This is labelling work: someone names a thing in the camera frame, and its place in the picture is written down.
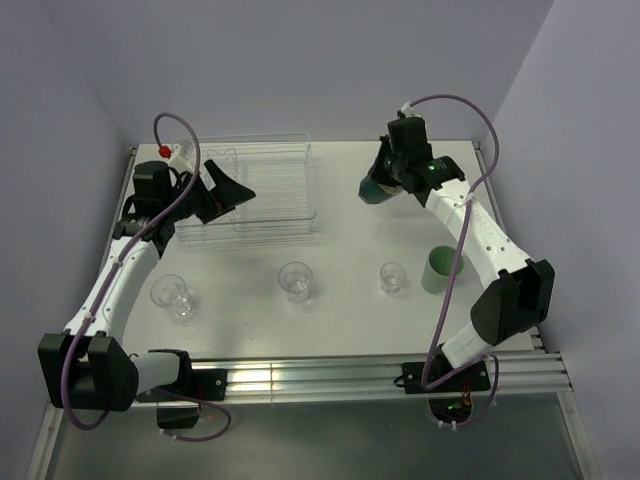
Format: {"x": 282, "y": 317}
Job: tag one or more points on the aluminium rail frame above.
{"x": 311, "y": 385}

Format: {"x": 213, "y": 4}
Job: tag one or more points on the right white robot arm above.
{"x": 517, "y": 289}

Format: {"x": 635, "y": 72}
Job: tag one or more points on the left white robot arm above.
{"x": 85, "y": 366}

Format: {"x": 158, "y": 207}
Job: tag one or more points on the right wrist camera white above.
{"x": 408, "y": 111}

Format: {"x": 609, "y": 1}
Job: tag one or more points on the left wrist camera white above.
{"x": 177, "y": 156}

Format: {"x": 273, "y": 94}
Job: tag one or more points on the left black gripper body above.
{"x": 200, "y": 202}

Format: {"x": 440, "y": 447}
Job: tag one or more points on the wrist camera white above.
{"x": 177, "y": 156}
{"x": 408, "y": 111}

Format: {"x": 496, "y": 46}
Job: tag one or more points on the clear glass left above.
{"x": 171, "y": 294}

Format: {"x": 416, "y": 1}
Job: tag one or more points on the small clear glass right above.
{"x": 392, "y": 277}

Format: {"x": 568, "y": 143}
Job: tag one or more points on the clear acrylic dish rack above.
{"x": 279, "y": 169}

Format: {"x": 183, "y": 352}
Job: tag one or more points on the dark teal mug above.
{"x": 374, "y": 193}

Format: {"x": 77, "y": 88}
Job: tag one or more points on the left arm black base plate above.
{"x": 204, "y": 384}

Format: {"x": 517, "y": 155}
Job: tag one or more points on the clear glass centre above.
{"x": 295, "y": 279}

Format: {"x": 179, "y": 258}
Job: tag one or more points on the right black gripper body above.
{"x": 387, "y": 166}

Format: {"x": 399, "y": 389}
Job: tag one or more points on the black box under left base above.
{"x": 177, "y": 418}

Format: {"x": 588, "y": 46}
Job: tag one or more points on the light green plastic cup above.
{"x": 437, "y": 269}

